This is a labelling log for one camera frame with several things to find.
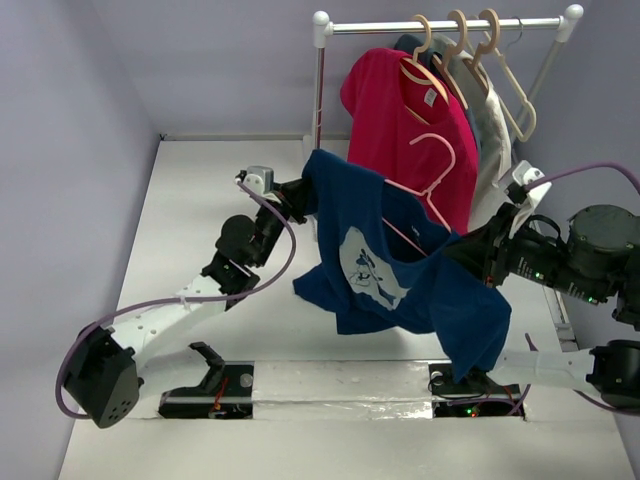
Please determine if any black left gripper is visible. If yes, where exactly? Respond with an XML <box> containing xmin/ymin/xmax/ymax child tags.
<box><xmin>251</xmin><ymin>177</ymin><xmax>309</xmax><ymax>268</ymax></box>

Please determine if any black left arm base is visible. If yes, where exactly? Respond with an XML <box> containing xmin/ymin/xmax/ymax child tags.
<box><xmin>158</xmin><ymin>342</ymin><xmax>255</xmax><ymax>420</ymax></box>

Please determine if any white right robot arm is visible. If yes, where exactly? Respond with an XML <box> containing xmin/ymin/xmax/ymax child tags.
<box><xmin>444</xmin><ymin>204</ymin><xmax>639</xmax><ymax>416</ymax></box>

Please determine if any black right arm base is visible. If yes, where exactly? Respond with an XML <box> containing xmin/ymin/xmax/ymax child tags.
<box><xmin>428</xmin><ymin>363</ymin><xmax>525</xmax><ymax>419</ymax></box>

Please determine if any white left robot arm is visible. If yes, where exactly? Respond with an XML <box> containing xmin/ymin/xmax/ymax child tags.
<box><xmin>55</xmin><ymin>170</ymin><xmax>312</xmax><ymax>429</ymax></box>

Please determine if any cream plastic empty hanger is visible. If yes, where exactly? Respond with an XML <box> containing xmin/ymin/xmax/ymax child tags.
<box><xmin>471</xmin><ymin>31</ymin><xmax>538</xmax><ymax>143</ymax></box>

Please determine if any red t shirt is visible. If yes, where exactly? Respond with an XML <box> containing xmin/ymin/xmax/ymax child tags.
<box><xmin>340</xmin><ymin>48</ymin><xmax>479</xmax><ymax>234</ymax></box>

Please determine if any white t shirt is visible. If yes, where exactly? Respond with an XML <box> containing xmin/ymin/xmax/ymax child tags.
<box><xmin>454</xmin><ymin>51</ymin><xmax>511</xmax><ymax>231</ymax></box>

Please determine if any wooden hanger with red shirt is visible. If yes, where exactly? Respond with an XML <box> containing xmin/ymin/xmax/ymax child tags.
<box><xmin>400</xmin><ymin>14</ymin><xmax>450</xmax><ymax>105</ymax></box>

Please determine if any wooden hanger with white shirt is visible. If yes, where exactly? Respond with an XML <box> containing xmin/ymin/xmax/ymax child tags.
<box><xmin>463</xmin><ymin>8</ymin><xmax>501</xmax><ymax>96</ymax></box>

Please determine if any grey blue t shirt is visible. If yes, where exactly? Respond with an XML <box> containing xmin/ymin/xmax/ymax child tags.
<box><xmin>419</xmin><ymin>33</ymin><xmax>481</xmax><ymax>153</ymax></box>

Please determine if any wooden hanger with grey shirt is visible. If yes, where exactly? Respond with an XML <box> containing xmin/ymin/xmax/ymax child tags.
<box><xmin>431</xmin><ymin>8</ymin><xmax>471</xmax><ymax>111</ymax></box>

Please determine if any white metal clothes rack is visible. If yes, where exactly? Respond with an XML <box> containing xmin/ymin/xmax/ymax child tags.
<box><xmin>303</xmin><ymin>4</ymin><xmax>584</xmax><ymax>149</ymax></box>

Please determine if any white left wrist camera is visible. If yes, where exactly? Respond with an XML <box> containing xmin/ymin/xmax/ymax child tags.
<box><xmin>235</xmin><ymin>166</ymin><xmax>279</xmax><ymax>202</ymax></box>

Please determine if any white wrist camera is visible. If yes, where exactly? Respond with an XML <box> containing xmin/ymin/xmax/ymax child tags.
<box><xmin>235</xmin><ymin>166</ymin><xmax>279</xmax><ymax>202</ymax></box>
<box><xmin>500</xmin><ymin>160</ymin><xmax>552</xmax><ymax>239</ymax></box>

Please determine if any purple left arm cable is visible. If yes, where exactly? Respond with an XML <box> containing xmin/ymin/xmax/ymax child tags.
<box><xmin>54</xmin><ymin>180</ymin><xmax>297</xmax><ymax>421</ymax></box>

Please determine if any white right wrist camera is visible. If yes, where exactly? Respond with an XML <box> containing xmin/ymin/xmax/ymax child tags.
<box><xmin>500</xmin><ymin>160</ymin><xmax>552</xmax><ymax>239</ymax></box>

